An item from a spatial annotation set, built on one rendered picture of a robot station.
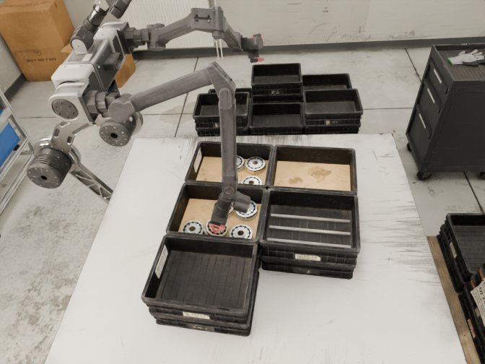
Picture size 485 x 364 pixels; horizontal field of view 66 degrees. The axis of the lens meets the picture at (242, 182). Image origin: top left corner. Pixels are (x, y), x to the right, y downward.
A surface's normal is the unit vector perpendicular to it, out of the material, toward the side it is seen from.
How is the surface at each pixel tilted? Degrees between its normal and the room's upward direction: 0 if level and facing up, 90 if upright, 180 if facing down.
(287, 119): 0
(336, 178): 0
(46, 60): 89
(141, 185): 0
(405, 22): 90
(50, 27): 90
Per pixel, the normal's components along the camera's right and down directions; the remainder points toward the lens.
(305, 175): -0.08, -0.68
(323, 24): -0.07, 0.73
